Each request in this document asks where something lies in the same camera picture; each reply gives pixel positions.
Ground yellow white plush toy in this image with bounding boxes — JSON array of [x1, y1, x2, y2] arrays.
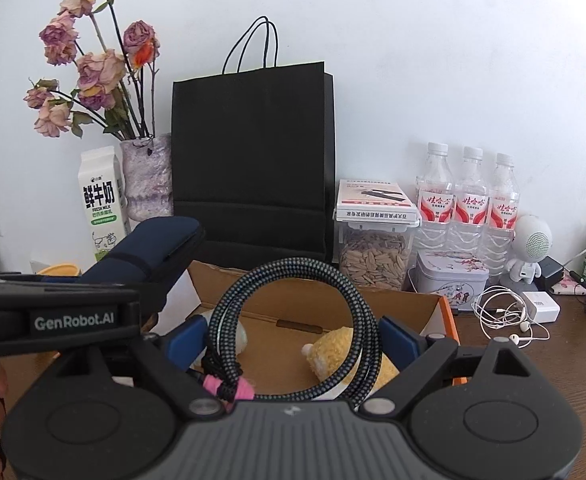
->
[[195, 310, 401, 396]]

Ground floral tin box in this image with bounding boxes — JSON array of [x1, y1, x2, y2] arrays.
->
[[408, 250, 490, 313]]

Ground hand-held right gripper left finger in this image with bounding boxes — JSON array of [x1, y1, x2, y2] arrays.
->
[[48, 317, 226, 418]]

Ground white charger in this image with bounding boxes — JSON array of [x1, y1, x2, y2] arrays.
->
[[520, 290, 561, 324]]

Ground black paper bag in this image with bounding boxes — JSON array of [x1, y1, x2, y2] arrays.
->
[[171, 16, 336, 266]]

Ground yellow mug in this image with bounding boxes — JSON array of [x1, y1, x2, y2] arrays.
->
[[38, 261, 82, 277]]

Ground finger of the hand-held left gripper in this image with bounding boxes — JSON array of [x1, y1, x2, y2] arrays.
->
[[0, 271, 141, 296]]

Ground clear seed container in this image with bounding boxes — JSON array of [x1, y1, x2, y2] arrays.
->
[[334, 217, 418, 291]]

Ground braided charging cable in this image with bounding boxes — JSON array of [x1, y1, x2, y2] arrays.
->
[[200, 258, 381, 403]]

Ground navy zip case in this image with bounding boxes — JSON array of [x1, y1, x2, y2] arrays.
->
[[80, 216, 206, 311]]

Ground white robot speaker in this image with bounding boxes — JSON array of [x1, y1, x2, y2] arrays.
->
[[505, 214, 554, 286]]

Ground flat white box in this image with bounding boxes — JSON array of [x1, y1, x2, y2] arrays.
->
[[335, 178, 420, 222]]

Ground dried rose bouquet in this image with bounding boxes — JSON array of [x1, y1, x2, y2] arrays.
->
[[23, 0, 161, 148]]

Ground red cardboard box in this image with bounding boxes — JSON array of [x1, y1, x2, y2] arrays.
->
[[3, 259, 461, 403]]

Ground white earphones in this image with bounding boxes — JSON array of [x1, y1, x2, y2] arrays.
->
[[473, 285, 548, 348]]

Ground black charger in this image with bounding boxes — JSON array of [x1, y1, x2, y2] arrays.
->
[[535, 256, 564, 289]]

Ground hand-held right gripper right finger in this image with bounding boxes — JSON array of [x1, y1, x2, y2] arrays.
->
[[355, 314, 541, 418]]

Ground white green milk carton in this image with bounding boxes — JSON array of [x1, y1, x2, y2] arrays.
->
[[78, 146, 126, 266]]

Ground purple stone vase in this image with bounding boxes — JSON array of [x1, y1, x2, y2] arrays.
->
[[120, 134, 174, 233]]

